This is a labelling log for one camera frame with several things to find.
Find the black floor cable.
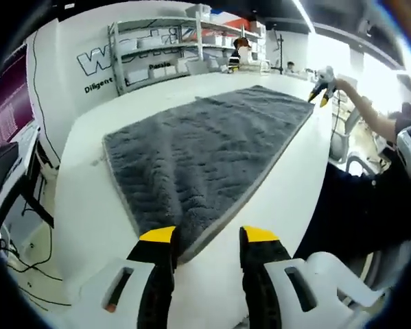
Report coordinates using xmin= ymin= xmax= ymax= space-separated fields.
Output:
xmin=0 ymin=219 xmax=72 ymax=308

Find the row of white storage boxes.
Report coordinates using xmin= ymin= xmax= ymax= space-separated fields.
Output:
xmin=121 ymin=19 xmax=265 ymax=84

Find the white office desk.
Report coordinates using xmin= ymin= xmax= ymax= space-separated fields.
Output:
xmin=0 ymin=123 xmax=56 ymax=237

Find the black stand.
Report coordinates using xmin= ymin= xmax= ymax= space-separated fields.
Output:
xmin=272 ymin=32 xmax=286 ymax=74

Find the grey metal shelf unit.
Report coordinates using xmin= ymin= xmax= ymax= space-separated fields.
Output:
xmin=106 ymin=12 xmax=268 ymax=97

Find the white chair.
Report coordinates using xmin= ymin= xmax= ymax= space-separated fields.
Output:
xmin=304 ymin=251 xmax=390 ymax=309
xmin=327 ymin=101 xmax=368 ymax=173

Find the black object on desk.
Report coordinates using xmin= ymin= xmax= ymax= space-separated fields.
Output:
xmin=0 ymin=141 xmax=21 ymax=210

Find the grey fluffy towel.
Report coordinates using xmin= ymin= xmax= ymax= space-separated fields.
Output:
xmin=102 ymin=84 xmax=316 ymax=265

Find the person operator in black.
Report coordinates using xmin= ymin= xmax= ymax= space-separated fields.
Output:
xmin=293 ymin=136 xmax=411 ymax=272

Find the black wall cable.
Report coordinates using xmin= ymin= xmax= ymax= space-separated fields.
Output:
xmin=31 ymin=29 xmax=61 ymax=169

